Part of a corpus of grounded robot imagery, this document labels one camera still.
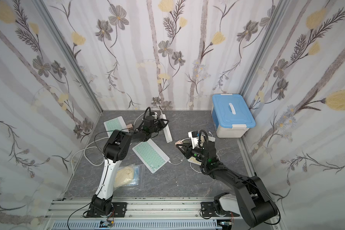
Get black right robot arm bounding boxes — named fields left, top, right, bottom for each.
left=176, top=141, right=279, bottom=228

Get blue lid storage box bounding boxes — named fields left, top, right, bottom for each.
left=211, top=94, right=256, bottom=138

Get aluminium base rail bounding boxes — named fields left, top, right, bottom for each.
left=44, top=197, right=282, bottom=230

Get bagged blue masks and gloves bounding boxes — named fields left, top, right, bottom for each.
left=114, top=164, right=144, bottom=191

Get green wireless keyboard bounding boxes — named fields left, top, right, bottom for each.
left=132, top=139, right=170, bottom=173
left=103, top=116, right=129, bottom=137

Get white charging cable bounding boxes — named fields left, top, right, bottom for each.
left=168, top=130, right=219, bottom=174

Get white power strip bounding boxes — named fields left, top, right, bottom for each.
left=160, top=114, right=173, bottom=143

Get yellow wireless keyboard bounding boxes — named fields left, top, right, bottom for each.
left=187, top=135, right=218, bottom=165

